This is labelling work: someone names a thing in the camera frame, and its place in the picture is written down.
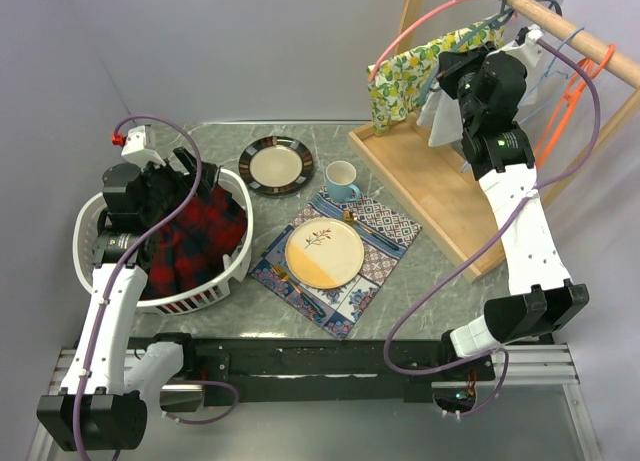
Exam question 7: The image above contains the gold fork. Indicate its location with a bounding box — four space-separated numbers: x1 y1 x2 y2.
271 264 326 318

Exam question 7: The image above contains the white plastic laundry basket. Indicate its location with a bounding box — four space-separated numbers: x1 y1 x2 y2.
72 168 254 316

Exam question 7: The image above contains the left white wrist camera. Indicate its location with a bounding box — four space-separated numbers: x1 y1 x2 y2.
111 125 166 169

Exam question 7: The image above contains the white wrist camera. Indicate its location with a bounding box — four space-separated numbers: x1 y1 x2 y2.
111 125 166 169
500 24 544 106

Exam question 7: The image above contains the lemon print cloth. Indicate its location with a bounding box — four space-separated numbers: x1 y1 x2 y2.
367 20 504 135

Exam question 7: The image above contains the red plaid garment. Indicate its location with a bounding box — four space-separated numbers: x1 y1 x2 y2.
141 185 248 300

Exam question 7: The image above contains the light blue wire hanger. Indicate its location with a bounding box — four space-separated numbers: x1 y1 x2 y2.
517 26 586 122

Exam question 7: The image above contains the orange plastic hanger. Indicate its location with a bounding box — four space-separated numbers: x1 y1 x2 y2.
534 43 616 167

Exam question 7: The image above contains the dark rimmed striped plate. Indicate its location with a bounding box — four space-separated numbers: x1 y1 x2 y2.
238 136 315 196

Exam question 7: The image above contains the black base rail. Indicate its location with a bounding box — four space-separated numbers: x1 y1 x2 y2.
114 330 501 407

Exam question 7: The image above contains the gold spoon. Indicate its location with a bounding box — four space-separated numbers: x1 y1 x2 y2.
342 211 400 251

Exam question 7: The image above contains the pink hanger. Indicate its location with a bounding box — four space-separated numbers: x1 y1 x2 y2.
367 0 471 82

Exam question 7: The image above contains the dark blue hanger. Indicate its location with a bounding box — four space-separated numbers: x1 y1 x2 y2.
417 0 562 106

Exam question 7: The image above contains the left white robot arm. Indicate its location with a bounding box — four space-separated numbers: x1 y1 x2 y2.
37 148 218 459

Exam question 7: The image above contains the cream and yellow plate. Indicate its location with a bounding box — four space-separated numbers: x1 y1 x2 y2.
284 217 364 290

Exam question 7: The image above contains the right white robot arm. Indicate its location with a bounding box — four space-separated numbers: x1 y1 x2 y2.
437 43 589 380

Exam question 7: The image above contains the patterned blue placemat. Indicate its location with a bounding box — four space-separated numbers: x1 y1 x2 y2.
250 189 422 339

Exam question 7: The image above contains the blue ceramic mug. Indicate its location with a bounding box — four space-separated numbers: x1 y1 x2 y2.
325 161 361 203

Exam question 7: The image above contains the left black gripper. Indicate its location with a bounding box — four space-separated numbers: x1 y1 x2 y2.
138 146 216 224

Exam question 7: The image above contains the wooden clothes rack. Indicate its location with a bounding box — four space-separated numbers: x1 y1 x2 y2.
348 0 639 282

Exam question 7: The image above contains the white cloth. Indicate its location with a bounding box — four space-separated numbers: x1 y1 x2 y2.
417 91 463 147

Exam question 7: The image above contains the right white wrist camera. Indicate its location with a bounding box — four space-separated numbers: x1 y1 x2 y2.
500 24 544 106

